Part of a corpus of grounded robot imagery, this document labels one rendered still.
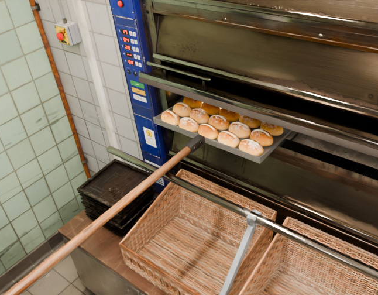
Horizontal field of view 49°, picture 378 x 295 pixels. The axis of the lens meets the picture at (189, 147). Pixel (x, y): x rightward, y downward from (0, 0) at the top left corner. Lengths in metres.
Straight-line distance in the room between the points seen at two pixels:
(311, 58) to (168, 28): 0.63
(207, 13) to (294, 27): 0.35
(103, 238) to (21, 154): 0.77
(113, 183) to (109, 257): 0.37
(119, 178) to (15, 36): 0.94
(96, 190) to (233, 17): 1.13
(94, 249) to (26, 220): 0.79
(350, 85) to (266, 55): 0.31
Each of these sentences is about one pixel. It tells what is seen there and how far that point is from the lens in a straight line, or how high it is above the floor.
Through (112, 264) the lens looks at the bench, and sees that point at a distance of 2.11.
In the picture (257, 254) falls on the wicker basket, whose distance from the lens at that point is 1.87.
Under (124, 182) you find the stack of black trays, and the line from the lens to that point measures 2.17.
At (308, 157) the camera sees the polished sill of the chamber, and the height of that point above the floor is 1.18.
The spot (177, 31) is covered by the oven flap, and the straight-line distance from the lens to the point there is 1.74.
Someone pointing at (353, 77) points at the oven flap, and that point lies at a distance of 1.40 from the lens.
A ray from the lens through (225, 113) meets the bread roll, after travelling 1.80.
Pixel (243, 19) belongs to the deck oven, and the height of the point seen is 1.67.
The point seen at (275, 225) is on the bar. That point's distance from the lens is 1.36.
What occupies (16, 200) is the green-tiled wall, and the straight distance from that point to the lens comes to 2.77.
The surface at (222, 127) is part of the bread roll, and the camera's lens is 1.74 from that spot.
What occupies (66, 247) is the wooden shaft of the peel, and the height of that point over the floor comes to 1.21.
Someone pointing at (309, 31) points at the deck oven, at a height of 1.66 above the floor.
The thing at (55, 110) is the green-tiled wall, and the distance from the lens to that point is 2.69.
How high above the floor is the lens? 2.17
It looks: 36 degrees down
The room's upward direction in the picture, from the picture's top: 7 degrees counter-clockwise
